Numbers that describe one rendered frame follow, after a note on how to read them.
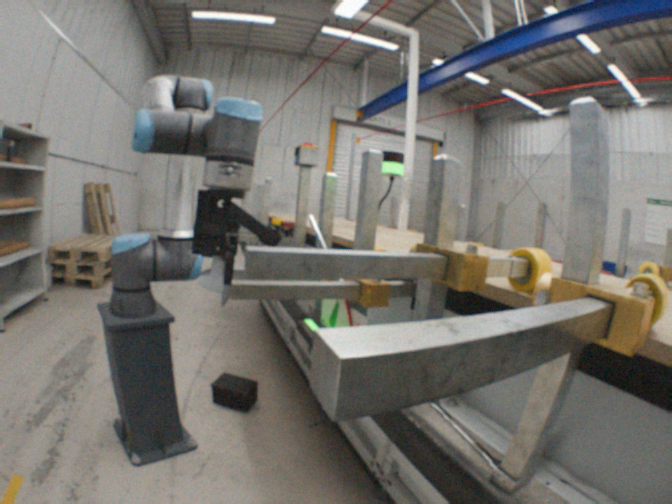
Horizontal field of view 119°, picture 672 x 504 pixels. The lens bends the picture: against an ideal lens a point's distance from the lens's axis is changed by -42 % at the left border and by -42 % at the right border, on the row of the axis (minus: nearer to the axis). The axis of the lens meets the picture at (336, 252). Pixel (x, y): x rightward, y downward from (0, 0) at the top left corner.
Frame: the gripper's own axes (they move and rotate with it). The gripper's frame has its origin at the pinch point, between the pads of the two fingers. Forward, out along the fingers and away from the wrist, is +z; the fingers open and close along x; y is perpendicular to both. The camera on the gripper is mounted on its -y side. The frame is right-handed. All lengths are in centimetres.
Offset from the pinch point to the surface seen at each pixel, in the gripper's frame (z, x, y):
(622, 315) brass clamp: -14, 52, -27
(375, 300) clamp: -2.2, 4.7, -28.3
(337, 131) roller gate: -228, -761, -290
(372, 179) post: -26.3, -2.6, -27.6
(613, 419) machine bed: 5, 51, -50
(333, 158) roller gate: -154, -762, -290
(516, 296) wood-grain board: -9, 25, -46
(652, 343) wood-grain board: -9, 53, -46
